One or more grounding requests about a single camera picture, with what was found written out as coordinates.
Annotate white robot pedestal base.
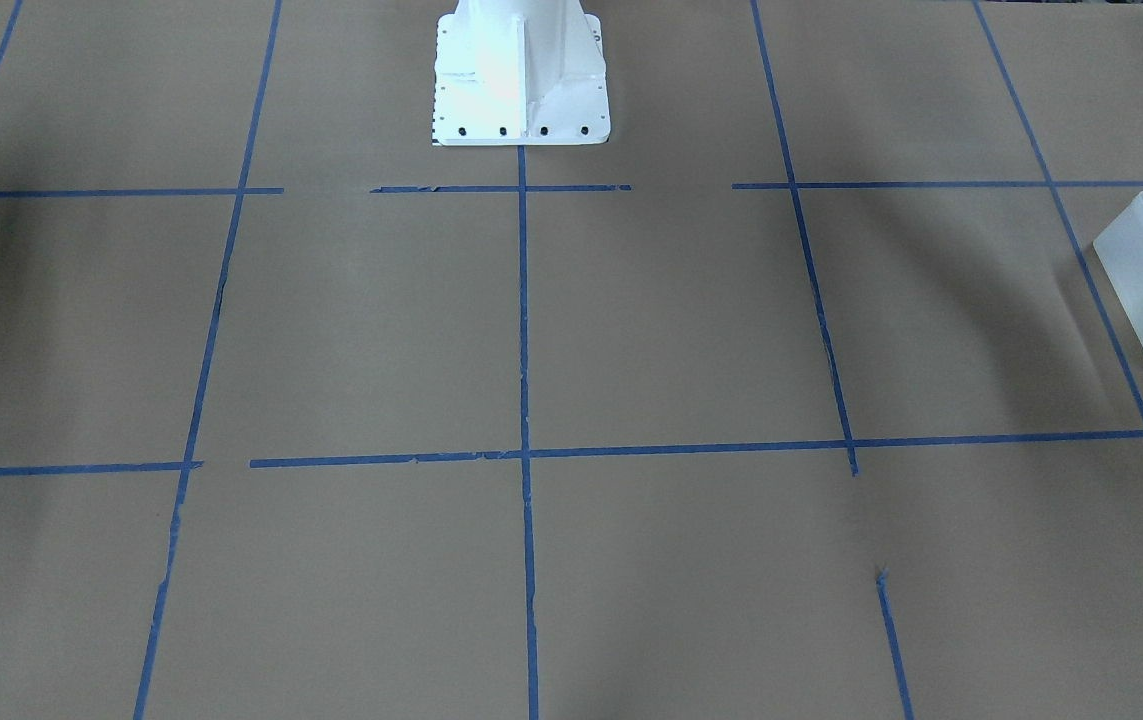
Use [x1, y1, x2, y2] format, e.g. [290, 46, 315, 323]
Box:
[431, 1, 612, 147]

